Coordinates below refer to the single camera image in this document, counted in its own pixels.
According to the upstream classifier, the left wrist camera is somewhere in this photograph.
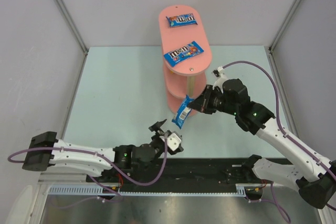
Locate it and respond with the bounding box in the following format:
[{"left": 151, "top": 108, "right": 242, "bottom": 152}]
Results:
[{"left": 167, "top": 132, "right": 182, "bottom": 145}]

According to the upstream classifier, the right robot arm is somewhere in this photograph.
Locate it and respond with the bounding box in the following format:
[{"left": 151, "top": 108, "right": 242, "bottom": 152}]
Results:
[{"left": 188, "top": 79, "right": 335, "bottom": 209}]

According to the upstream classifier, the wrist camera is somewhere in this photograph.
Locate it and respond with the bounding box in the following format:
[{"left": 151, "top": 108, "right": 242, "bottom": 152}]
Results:
[
  {"left": 213, "top": 66, "right": 228, "bottom": 90},
  {"left": 167, "top": 132, "right": 182, "bottom": 145}
]

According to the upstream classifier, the pink tiered shelf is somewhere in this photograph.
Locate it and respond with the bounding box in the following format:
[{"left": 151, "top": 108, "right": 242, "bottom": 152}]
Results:
[{"left": 159, "top": 5, "right": 212, "bottom": 113}]

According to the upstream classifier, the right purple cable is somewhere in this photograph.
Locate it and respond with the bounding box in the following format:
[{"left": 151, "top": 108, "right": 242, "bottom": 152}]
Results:
[{"left": 223, "top": 60, "right": 336, "bottom": 223}]

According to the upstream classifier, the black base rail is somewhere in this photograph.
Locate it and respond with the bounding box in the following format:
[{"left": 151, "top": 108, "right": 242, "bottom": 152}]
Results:
[{"left": 86, "top": 156, "right": 274, "bottom": 195}]

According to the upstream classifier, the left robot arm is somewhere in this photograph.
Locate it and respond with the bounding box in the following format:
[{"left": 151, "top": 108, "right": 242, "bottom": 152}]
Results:
[{"left": 22, "top": 121, "right": 183, "bottom": 177}]

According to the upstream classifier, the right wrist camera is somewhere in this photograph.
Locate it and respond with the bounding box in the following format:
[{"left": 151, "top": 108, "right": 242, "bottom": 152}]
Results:
[{"left": 213, "top": 66, "right": 228, "bottom": 90}]

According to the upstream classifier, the blue white candy bar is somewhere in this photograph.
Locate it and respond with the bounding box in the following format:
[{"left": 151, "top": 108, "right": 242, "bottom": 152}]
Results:
[{"left": 172, "top": 95, "right": 194, "bottom": 130}]

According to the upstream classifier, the purple cable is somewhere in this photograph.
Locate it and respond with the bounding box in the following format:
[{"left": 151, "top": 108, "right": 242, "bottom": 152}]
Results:
[
  {"left": 7, "top": 133, "right": 169, "bottom": 204},
  {"left": 223, "top": 60, "right": 336, "bottom": 223}
]

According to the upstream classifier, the blue m&m bag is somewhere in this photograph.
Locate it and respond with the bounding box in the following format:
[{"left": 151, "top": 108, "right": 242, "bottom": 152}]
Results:
[
  {"left": 166, "top": 13, "right": 197, "bottom": 28},
  {"left": 163, "top": 41, "right": 204, "bottom": 67}
]

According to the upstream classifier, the slotted cable duct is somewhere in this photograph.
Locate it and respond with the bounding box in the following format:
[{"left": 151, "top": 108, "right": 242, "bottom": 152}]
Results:
[{"left": 48, "top": 185, "right": 261, "bottom": 197}]

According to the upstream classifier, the blue M&M bag on shelf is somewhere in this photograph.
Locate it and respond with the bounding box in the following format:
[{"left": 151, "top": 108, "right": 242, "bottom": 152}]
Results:
[{"left": 163, "top": 41, "right": 204, "bottom": 67}]

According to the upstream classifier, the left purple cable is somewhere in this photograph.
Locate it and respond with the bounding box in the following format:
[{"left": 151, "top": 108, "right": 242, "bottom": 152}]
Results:
[{"left": 7, "top": 133, "right": 169, "bottom": 204}]

